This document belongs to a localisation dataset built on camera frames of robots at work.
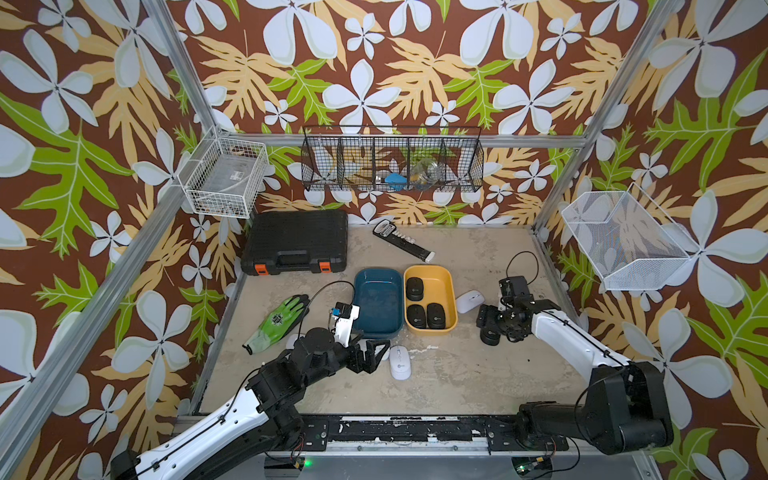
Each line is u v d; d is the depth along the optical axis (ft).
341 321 2.04
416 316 3.06
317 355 1.72
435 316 3.03
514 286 2.31
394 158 3.23
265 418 1.65
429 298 3.26
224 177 2.83
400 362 2.76
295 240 3.52
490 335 2.91
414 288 3.23
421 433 2.46
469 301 3.17
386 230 3.89
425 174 3.21
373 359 2.02
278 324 3.04
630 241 2.57
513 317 2.10
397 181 3.12
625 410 1.36
